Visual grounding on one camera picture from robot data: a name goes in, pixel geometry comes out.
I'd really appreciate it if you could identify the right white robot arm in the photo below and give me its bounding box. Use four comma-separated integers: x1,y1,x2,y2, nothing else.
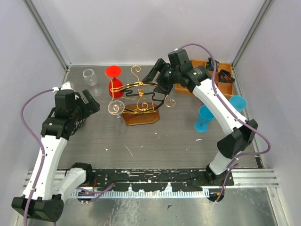
143,49,258,186

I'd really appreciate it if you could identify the black white striped cloth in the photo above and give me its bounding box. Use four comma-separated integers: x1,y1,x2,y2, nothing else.
72,118,86,133

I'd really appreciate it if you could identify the black mounting base plate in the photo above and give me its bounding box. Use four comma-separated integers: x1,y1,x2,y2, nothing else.
79,168,225,192

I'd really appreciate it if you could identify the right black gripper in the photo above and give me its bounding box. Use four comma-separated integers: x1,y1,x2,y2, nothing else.
142,58,180,96

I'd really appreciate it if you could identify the dark sock right tray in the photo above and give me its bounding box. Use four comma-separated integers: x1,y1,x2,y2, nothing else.
218,69,235,83

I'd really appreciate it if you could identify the clear wine glass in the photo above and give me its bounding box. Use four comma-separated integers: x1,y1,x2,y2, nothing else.
108,100,127,135
82,69,102,97

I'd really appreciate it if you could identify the patterned dark sock in tray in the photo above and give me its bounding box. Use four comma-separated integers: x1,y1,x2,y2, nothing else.
206,57,220,71

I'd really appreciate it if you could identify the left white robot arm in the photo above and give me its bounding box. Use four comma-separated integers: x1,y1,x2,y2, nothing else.
11,87,100,226

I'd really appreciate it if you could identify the red wine glass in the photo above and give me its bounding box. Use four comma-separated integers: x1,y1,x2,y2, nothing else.
105,65,123,98

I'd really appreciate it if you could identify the blue wine glass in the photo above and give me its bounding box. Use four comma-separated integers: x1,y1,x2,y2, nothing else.
230,95,247,113
194,105,214,133

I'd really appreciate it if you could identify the gold wire wine glass rack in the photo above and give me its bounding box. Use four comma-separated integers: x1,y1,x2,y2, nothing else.
111,65,176,126

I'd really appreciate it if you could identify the wooden compartment tray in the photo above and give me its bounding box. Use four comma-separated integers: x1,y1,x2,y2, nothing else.
174,60,234,100

